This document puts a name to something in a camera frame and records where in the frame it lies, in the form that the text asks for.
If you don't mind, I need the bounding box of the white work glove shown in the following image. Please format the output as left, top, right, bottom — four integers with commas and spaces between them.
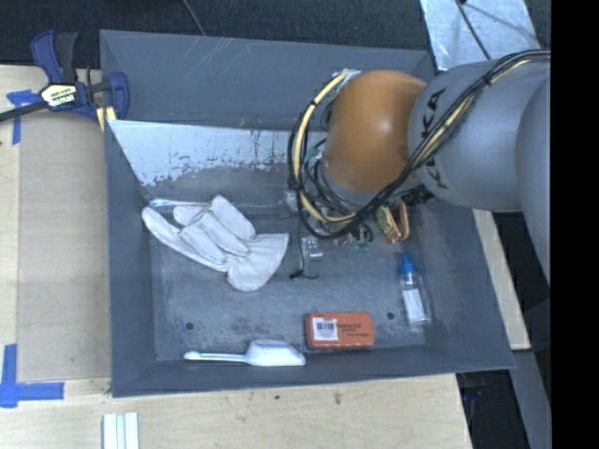
140, 194, 291, 293

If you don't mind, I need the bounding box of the clear bottle with blue cap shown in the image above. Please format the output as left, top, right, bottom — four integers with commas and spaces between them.
398, 251, 432, 329

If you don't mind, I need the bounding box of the white plastic scoop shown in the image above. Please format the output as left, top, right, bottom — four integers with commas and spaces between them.
183, 339, 308, 369

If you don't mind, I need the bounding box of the grey metal bin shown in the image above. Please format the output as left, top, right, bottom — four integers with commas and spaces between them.
98, 29, 518, 398

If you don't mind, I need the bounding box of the orange box with barcode label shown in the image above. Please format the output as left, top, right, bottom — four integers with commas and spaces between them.
303, 311, 376, 352

